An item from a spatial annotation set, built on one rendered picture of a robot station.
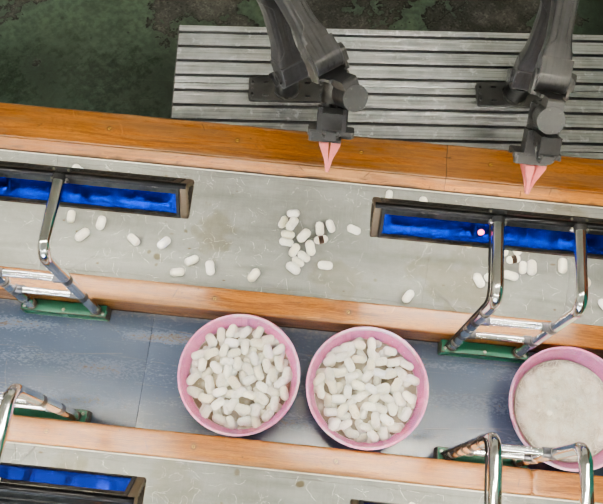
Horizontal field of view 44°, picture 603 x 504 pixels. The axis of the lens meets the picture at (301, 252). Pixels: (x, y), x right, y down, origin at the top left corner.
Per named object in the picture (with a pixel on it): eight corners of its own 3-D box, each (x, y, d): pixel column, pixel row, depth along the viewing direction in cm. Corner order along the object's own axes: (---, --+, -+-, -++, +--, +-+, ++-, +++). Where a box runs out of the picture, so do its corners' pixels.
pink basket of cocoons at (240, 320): (192, 318, 175) (187, 308, 166) (305, 329, 174) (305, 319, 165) (175, 433, 166) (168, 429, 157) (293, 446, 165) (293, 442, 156)
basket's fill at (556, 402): (508, 358, 172) (515, 353, 166) (605, 368, 171) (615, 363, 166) (507, 458, 164) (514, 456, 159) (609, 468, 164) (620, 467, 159)
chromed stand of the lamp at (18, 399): (5, 403, 168) (-91, 367, 126) (92, 412, 167) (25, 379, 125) (-16, 491, 161) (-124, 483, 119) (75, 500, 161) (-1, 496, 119)
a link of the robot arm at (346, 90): (378, 100, 156) (361, 47, 150) (344, 118, 154) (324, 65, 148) (354, 90, 165) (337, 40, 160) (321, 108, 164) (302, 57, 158)
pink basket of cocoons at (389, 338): (291, 352, 172) (291, 343, 163) (400, 323, 175) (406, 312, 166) (323, 467, 164) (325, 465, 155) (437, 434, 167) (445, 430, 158)
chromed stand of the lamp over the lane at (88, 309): (42, 238, 181) (-33, 155, 139) (124, 246, 180) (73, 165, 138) (25, 313, 175) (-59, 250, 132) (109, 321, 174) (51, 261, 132)
